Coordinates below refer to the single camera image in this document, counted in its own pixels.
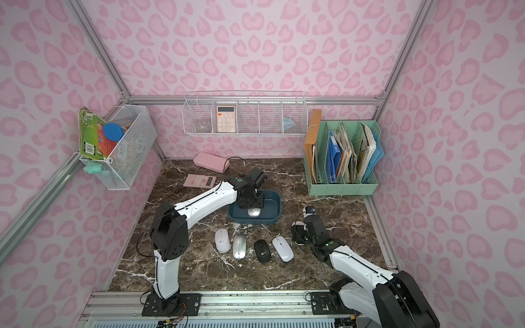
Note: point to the green packaged item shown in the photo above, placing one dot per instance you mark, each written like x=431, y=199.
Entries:
x=89, y=125

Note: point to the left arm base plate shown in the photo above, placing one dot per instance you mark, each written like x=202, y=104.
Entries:
x=175, y=306

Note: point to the teal storage box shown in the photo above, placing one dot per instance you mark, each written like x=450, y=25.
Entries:
x=269, y=214

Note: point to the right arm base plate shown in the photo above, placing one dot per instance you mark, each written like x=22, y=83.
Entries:
x=325, y=303

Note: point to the white papers stack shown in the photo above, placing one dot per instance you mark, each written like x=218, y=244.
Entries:
x=367, y=148

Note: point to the white wire wall shelf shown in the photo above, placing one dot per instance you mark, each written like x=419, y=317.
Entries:
x=258, y=113

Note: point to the silver computer mouse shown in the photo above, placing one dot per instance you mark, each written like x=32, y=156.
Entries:
x=239, y=246

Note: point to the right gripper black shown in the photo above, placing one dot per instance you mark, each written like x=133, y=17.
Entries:
x=302, y=228

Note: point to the green file organizer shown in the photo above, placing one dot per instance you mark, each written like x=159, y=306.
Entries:
x=354, y=132

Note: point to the pink calculator in shelf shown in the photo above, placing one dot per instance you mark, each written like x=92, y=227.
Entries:
x=226, y=119

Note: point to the light blue folder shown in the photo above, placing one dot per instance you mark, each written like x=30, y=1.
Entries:
x=376, y=157

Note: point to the mint green clip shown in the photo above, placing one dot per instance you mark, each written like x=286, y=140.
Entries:
x=93, y=167

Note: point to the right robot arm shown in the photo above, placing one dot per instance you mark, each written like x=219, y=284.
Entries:
x=388, y=299

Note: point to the pink pencil case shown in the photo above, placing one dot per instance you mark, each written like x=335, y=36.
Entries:
x=211, y=162

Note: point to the white mouse with buttons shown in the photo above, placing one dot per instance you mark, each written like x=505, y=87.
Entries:
x=222, y=241

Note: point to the pink calculator on table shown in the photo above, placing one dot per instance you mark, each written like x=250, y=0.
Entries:
x=200, y=181

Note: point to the black computer mouse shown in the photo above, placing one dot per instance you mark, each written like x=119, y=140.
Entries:
x=262, y=251

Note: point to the brown folder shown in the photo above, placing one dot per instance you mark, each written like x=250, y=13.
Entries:
x=310, y=142

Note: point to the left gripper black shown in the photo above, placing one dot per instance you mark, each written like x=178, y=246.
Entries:
x=254, y=197

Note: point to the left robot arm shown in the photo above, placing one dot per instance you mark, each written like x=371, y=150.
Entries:
x=169, y=233

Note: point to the white mesh side basket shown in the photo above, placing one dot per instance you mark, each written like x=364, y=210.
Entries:
x=123, y=159

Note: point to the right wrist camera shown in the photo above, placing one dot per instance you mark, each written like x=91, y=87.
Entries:
x=308, y=211

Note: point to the blue round lid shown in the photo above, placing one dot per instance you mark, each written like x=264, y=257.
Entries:
x=113, y=132

